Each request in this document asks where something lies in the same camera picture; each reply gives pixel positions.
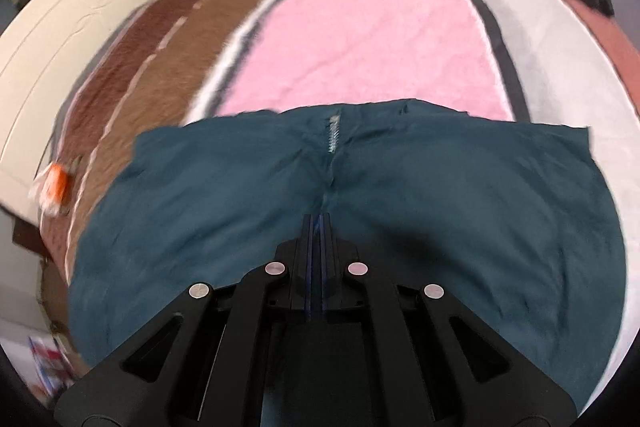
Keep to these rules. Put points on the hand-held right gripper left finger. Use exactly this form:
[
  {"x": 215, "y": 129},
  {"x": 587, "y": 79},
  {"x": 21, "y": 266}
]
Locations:
[{"x": 306, "y": 257}]

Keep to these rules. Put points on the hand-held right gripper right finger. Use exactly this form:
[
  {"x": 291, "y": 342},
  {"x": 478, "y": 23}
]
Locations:
[{"x": 330, "y": 257}]

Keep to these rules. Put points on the teal quilted jacket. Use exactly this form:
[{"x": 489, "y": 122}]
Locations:
[{"x": 450, "y": 207}]

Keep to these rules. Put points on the striped bed blanket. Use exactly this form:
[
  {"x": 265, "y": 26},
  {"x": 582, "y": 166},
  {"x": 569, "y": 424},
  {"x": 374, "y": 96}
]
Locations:
[{"x": 360, "y": 32}]

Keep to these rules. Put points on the orange and white packet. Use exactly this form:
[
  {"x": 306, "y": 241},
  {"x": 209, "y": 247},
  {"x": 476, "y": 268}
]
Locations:
[{"x": 52, "y": 187}]

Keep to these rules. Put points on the colourful printed paper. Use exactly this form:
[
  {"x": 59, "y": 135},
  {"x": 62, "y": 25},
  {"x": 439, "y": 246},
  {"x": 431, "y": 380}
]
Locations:
[{"x": 50, "y": 364}]

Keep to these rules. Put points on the cream headboard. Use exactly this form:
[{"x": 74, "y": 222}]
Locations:
[{"x": 65, "y": 32}]

